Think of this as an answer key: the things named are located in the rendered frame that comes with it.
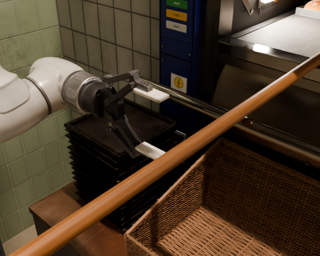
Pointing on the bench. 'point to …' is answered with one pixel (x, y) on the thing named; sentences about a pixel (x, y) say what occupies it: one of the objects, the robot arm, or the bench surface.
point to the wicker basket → (184, 204)
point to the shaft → (160, 166)
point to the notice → (179, 83)
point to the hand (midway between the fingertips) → (160, 127)
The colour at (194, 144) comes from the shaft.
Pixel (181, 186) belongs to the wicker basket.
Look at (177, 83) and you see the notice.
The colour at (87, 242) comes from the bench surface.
